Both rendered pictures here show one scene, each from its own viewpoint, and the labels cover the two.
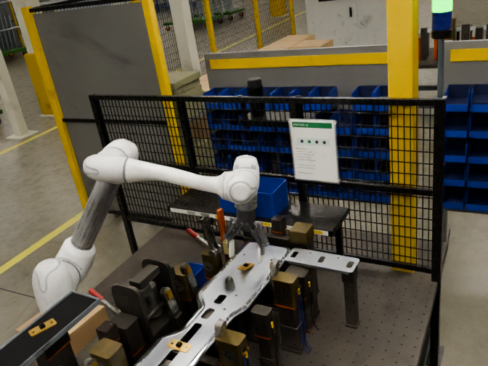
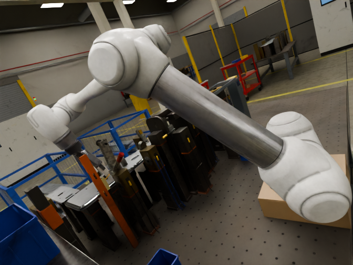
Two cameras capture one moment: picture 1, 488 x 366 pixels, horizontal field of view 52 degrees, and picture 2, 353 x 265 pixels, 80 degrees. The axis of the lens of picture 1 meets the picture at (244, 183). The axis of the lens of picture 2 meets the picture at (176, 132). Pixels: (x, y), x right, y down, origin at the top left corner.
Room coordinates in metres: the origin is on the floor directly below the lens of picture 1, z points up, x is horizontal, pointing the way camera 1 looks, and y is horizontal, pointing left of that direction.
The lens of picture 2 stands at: (2.62, 0.69, 1.37)
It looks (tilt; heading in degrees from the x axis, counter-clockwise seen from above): 16 degrees down; 193
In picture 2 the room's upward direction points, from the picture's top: 24 degrees counter-clockwise
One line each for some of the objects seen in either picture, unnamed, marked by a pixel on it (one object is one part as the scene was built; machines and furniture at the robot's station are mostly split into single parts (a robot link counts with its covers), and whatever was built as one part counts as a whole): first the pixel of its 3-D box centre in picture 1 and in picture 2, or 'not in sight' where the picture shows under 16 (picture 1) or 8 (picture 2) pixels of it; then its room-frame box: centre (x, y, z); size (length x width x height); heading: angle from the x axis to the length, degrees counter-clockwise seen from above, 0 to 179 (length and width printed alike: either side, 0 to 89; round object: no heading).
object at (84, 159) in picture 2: (228, 258); (111, 204); (1.89, 0.12, 0.95); 0.03 x 0.01 x 0.50; 147
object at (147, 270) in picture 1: (154, 325); (180, 149); (1.53, 0.42, 0.94); 0.18 x 0.13 x 0.49; 147
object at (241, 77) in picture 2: not in sight; (241, 79); (-2.87, 1.49, 0.49); 0.81 x 0.46 x 0.97; 137
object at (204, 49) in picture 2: not in sight; (221, 60); (-4.79, 1.35, 1.00); 3.44 x 0.14 x 2.00; 149
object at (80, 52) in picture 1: (114, 126); not in sight; (4.06, 0.99, 1.00); 1.34 x 0.14 x 2.00; 59
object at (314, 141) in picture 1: (314, 150); not in sight; (2.13, -0.34, 1.30); 0.23 x 0.02 x 0.31; 57
